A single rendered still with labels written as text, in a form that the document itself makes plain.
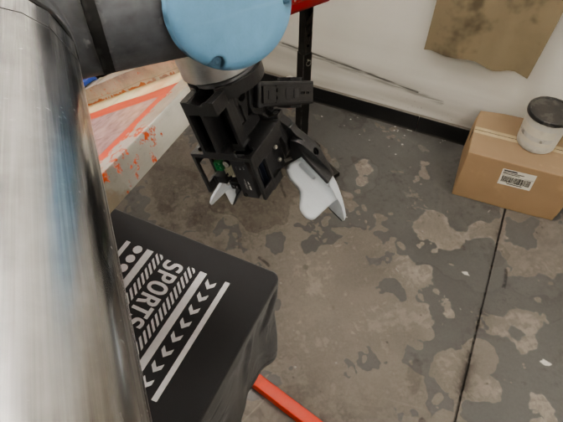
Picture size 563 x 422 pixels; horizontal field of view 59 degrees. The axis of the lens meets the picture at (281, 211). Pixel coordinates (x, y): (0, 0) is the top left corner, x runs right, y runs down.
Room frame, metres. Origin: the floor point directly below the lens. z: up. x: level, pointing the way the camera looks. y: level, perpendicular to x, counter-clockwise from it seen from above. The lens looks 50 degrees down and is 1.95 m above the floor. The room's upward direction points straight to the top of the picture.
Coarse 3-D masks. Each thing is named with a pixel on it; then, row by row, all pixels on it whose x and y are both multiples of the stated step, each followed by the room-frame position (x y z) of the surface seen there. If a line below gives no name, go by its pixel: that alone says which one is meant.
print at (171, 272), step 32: (128, 256) 0.69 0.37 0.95; (160, 256) 0.69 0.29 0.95; (128, 288) 0.60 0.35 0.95; (160, 288) 0.60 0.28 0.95; (192, 288) 0.60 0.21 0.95; (224, 288) 0.60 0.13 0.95; (160, 320) 0.52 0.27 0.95; (192, 320) 0.52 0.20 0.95; (160, 352) 0.44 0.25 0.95; (160, 384) 0.37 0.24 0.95
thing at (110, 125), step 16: (144, 96) 0.72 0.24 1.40; (160, 96) 0.67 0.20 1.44; (96, 112) 0.78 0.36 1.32; (112, 112) 0.72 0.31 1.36; (128, 112) 0.67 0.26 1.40; (144, 112) 0.63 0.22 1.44; (96, 128) 0.67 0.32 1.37; (112, 128) 0.63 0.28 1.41; (128, 128) 0.59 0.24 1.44; (96, 144) 0.59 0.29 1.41; (112, 144) 0.55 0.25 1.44
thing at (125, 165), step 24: (120, 72) 0.83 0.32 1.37; (144, 72) 0.79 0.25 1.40; (168, 72) 0.77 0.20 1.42; (96, 96) 0.85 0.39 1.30; (168, 96) 0.53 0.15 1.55; (144, 120) 0.48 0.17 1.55; (168, 120) 0.48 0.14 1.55; (120, 144) 0.44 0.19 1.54; (144, 144) 0.43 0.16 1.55; (168, 144) 0.46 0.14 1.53; (120, 168) 0.39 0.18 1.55; (144, 168) 0.41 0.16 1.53; (120, 192) 0.37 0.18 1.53
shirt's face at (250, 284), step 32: (128, 224) 0.78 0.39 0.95; (192, 256) 0.69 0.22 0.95; (224, 256) 0.69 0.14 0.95; (256, 288) 0.60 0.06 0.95; (224, 320) 0.52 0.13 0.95; (192, 352) 0.44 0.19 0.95; (224, 352) 0.44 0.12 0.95; (192, 384) 0.37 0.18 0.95; (160, 416) 0.31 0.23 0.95; (192, 416) 0.31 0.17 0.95
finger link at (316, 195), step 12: (288, 168) 0.36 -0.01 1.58; (300, 168) 0.36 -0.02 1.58; (300, 180) 0.35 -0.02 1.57; (312, 180) 0.36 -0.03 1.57; (300, 192) 0.34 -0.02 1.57; (312, 192) 0.35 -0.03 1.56; (324, 192) 0.35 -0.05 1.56; (336, 192) 0.36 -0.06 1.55; (300, 204) 0.33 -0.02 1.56; (312, 204) 0.33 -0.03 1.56; (324, 204) 0.34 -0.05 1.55; (336, 204) 0.35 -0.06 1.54; (312, 216) 0.32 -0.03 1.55
